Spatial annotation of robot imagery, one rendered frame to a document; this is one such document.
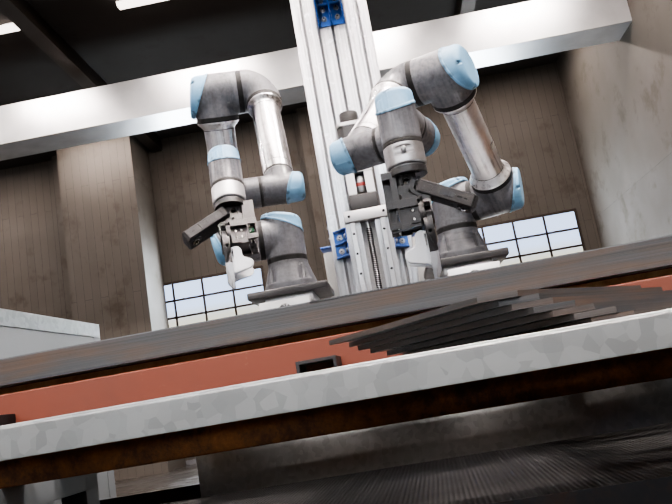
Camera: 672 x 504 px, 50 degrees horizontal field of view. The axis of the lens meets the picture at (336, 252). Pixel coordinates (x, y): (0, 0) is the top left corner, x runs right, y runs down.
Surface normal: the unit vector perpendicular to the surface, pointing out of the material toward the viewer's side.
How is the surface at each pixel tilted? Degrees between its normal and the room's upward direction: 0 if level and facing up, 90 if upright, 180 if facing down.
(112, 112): 90
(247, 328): 90
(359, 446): 90
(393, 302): 90
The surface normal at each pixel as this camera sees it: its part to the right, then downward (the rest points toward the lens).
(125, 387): -0.14, -0.17
